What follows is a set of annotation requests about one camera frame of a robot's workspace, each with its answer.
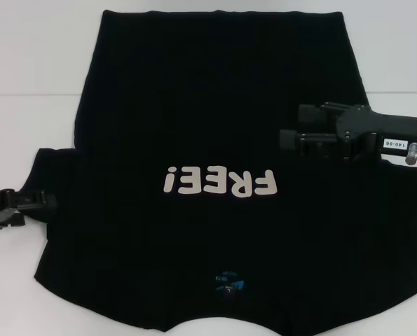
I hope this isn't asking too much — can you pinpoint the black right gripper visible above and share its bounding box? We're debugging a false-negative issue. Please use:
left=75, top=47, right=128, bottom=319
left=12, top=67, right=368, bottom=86
left=280, top=101, right=417, bottom=164

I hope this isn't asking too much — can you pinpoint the black shirt with FREE print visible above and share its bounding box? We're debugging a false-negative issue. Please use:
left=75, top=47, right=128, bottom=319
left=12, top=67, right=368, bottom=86
left=32, top=9, right=417, bottom=333

